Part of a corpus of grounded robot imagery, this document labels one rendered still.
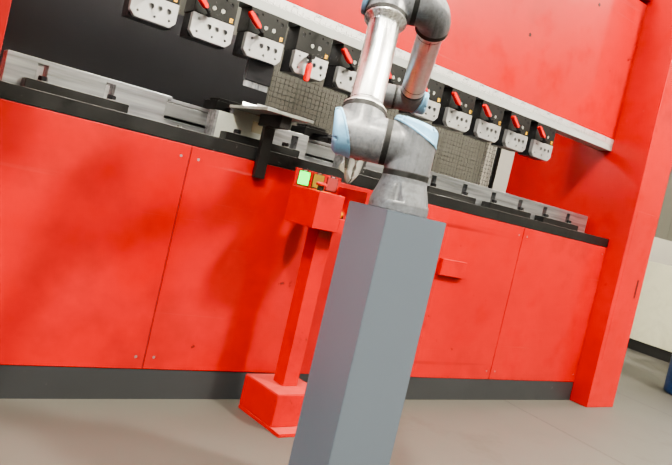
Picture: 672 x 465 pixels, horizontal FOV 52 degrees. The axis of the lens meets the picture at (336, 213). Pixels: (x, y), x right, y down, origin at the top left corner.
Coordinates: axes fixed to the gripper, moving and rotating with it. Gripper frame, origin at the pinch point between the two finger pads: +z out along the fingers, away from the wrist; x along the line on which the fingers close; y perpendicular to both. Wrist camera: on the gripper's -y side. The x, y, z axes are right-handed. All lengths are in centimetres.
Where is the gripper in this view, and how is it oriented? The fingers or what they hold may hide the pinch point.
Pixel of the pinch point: (349, 180)
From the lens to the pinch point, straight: 230.5
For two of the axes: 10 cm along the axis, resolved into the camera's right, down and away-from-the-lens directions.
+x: -7.6, -1.6, -6.3
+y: -5.9, -2.5, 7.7
